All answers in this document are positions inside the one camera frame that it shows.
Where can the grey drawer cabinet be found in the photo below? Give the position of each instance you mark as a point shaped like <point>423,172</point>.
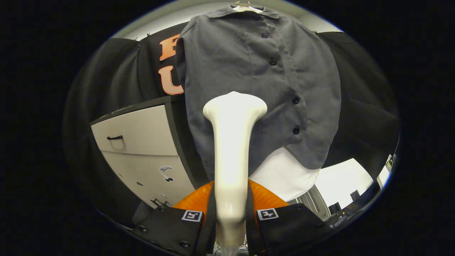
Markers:
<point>142,131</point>

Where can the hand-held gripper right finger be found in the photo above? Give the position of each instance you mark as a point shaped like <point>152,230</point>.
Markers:
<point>295,227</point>

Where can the white garment steamer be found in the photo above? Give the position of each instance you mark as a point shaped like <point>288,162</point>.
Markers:
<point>231,160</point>

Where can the white mannequin torso stand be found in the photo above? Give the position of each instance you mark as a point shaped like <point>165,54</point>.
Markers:
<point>280,174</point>

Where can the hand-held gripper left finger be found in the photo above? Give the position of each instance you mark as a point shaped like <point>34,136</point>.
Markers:
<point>167,227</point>

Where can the grey button-up shirt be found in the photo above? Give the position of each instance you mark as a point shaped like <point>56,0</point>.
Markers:
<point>227,60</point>

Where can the black backdrop cloth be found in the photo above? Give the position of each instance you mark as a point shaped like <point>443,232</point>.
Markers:
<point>362,106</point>

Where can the small black box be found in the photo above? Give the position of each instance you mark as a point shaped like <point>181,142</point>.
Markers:
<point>354,195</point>

